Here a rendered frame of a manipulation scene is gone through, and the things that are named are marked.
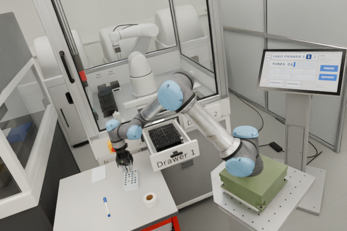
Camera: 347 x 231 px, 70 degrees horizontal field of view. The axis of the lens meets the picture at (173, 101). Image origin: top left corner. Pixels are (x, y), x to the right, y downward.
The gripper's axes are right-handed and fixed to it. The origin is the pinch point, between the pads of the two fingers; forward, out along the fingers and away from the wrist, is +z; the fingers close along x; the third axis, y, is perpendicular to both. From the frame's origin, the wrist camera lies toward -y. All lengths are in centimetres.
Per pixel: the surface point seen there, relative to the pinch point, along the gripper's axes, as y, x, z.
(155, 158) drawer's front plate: 7.2, 18.2, -9.2
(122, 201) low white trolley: 18.4, -4.1, 5.3
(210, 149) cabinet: -36, 57, 28
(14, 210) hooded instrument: 14, -62, -2
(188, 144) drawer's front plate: 3.3, 38.2, -10.6
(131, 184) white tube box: 11.2, 1.9, 1.6
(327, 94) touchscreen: -10, 132, -15
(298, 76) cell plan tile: -27, 123, -23
